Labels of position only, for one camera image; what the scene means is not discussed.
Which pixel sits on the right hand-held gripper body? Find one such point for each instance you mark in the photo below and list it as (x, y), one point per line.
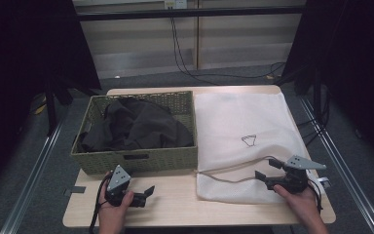
(293, 178)

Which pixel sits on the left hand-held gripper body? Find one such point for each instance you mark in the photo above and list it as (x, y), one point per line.
(118, 180)

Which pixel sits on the green woven basket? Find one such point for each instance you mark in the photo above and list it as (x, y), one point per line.
(162, 161)

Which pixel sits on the dark cloth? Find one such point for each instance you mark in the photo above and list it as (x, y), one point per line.
(136, 126)

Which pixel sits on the white mesh laundry bag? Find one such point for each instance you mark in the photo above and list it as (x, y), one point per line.
(233, 120)

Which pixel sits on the person's right hand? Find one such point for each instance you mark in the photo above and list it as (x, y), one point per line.
(303, 204)

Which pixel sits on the person's left hand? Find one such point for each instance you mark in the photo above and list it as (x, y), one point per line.
(112, 214)

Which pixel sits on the small silver tab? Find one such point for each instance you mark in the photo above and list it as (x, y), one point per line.
(324, 182)

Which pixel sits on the grey tab on table edge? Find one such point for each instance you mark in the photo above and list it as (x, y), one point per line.
(75, 190)

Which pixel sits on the black metal stand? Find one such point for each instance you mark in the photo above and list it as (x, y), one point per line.
(318, 97)
(50, 110)

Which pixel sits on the yellow floor scrap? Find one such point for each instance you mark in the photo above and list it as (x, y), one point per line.
(40, 109)

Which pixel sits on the black curtain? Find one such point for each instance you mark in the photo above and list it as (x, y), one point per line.
(354, 65)
(19, 65)

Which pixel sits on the black horizontal bar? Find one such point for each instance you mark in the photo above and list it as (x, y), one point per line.
(188, 13)

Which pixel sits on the aluminium floor rail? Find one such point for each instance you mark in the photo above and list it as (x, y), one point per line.
(29, 185)
(347, 169)

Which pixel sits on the white wall outlet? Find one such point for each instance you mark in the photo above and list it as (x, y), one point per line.
(175, 4)

